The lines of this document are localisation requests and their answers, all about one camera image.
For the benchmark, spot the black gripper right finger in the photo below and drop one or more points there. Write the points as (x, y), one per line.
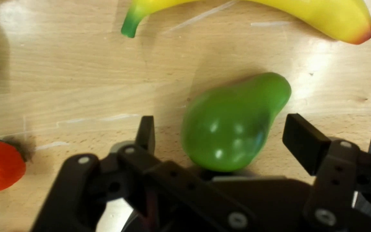
(335, 180)

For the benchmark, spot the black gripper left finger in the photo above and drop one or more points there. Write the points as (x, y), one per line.
(173, 188)

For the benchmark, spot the green toy pear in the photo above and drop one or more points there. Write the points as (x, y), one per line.
(232, 124)

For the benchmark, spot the yellow toy banana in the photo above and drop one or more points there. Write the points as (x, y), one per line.
(322, 14)

